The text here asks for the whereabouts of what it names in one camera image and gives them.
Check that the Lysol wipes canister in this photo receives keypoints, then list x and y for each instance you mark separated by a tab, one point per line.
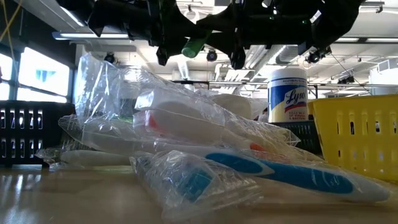
287	99

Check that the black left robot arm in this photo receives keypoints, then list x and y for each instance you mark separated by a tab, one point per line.
109	15

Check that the black ceiling camera rig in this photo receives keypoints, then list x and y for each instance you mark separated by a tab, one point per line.
317	56

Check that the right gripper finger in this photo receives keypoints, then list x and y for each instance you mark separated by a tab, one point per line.
224	21
237	49

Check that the black framed background table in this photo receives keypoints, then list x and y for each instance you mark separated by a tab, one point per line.
192	81

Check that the black plastic basket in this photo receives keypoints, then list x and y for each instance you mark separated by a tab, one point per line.
301	133
56	133

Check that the bagged black round pad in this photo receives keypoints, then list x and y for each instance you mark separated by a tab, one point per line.
96	87

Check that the green travel bottle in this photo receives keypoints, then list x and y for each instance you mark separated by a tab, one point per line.
194	46

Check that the yellow plastic basket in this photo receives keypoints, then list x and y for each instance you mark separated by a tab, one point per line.
357	149

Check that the bright window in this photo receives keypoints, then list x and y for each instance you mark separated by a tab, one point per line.
43	74

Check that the ceiling strip light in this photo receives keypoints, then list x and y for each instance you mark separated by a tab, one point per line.
382	40
346	40
93	35

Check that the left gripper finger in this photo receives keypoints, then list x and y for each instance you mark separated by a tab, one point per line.
189	29
168	49

